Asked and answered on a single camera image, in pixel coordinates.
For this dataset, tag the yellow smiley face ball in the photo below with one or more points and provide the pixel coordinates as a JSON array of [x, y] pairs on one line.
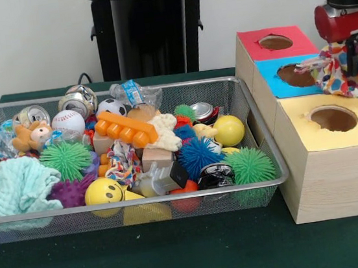
[[102, 190]]

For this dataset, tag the dark green table cloth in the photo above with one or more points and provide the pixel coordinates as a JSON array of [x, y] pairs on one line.
[[181, 258]]

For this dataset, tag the blue spiky rubber ball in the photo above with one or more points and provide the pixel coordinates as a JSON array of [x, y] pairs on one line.
[[199, 154]]

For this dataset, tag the plain yellow ball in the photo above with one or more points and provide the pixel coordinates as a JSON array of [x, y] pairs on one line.
[[229, 131]]

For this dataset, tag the wooden box with three holes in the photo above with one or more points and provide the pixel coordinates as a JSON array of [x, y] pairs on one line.
[[331, 180]]

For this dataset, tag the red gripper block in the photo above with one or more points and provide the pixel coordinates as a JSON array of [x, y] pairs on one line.
[[327, 24]]

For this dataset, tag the cream fluffy cloth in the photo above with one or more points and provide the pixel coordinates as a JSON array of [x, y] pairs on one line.
[[165, 132]]

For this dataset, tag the brown teddy bear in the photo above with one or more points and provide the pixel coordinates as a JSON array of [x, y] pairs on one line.
[[27, 136]]

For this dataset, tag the colourful dotted cloth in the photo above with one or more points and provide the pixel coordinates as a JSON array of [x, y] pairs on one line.
[[335, 72]]

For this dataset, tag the green spiky rubber ball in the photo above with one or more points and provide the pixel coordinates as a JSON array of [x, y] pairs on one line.
[[64, 161], [250, 166]]

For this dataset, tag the white baseball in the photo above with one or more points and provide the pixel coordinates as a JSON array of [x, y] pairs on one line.
[[66, 121]]

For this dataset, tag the mint green knitted cloth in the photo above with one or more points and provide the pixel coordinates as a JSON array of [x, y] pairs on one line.
[[12, 187]]

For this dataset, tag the orange plastic block toy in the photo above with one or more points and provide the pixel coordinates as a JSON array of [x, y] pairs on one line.
[[126, 130]]

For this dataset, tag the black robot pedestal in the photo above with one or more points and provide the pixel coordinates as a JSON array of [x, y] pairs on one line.
[[153, 29]]

